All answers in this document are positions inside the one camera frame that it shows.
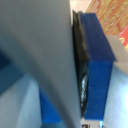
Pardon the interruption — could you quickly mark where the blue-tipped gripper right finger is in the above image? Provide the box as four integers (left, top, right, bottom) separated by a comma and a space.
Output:
79, 12, 117, 122

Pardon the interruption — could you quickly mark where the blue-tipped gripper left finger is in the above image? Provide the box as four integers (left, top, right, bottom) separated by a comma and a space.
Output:
0, 0, 82, 128

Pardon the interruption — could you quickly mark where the orange juice carton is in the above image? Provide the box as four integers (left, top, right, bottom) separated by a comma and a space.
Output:
87, 0, 128, 48

